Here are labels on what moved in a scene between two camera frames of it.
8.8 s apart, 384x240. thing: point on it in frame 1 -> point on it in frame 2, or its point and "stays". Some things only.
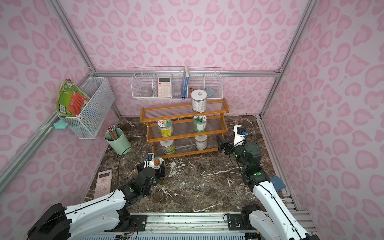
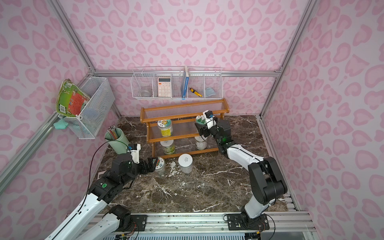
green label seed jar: (200, 122) stays
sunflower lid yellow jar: (165, 126) stays
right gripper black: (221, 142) -> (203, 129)
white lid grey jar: (199, 97) -> (185, 162)
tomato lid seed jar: (157, 161) stays
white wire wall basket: (176, 82) stays
